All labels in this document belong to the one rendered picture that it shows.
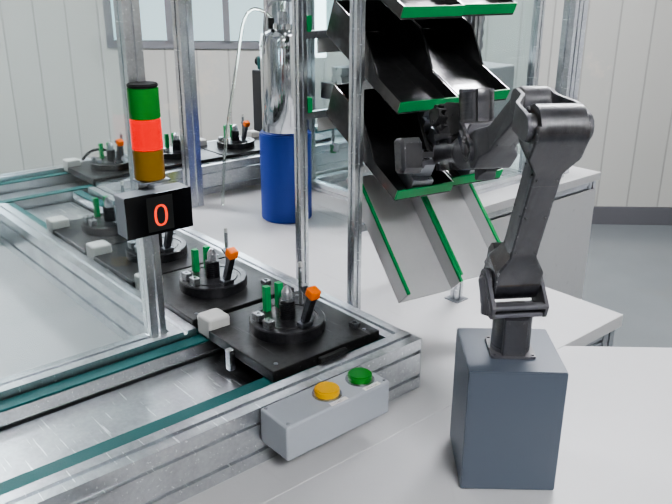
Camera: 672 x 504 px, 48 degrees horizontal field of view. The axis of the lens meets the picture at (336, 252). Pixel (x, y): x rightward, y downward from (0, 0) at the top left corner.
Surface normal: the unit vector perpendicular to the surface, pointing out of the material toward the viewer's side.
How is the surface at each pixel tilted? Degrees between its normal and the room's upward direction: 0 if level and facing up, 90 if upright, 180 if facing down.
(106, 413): 0
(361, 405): 90
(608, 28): 90
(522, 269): 103
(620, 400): 0
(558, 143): 117
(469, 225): 45
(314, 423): 90
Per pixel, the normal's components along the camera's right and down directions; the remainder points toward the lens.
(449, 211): 0.36, -0.44
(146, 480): 0.65, 0.27
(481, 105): 0.12, 0.10
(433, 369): 0.00, -0.94
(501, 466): -0.03, 0.35
